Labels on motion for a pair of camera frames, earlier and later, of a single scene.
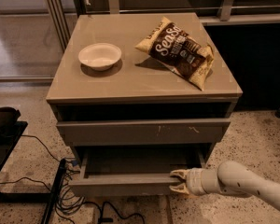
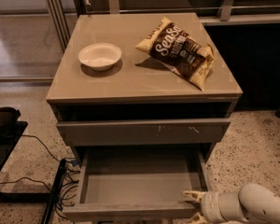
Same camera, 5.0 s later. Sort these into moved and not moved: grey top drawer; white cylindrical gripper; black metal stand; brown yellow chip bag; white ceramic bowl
Moved: white cylindrical gripper
Not moved: white ceramic bowl; grey top drawer; brown yellow chip bag; black metal stand
